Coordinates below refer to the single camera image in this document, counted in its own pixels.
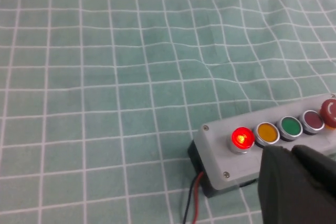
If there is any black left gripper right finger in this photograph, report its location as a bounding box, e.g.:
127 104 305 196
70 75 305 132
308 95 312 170
291 144 336 201

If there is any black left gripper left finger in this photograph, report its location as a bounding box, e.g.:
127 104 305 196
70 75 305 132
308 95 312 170
258 144 336 224

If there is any grey black button control box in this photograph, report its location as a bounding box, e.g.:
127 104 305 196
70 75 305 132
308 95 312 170
187 93 336 199

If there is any dark red push button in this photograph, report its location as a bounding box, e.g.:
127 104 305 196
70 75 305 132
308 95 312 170
299 110 325 135

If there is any green push button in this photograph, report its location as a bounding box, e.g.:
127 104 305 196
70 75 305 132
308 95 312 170
276 116 303 142

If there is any red emergency stop mushroom button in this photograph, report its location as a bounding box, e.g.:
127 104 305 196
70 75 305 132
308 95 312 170
319 99 336 130

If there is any yellow push button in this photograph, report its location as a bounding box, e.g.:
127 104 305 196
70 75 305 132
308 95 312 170
253 122 279 148

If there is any red indicator lamp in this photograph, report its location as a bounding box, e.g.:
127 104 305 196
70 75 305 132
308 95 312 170
226 126 255 155

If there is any green white checked tablecloth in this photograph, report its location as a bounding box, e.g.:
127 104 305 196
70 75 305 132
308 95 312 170
0 0 336 224

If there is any thin red wire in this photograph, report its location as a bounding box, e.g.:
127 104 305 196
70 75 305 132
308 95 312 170
191 171 205 224

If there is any thin black wire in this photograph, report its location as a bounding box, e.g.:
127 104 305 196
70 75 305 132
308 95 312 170
182 173 203 224

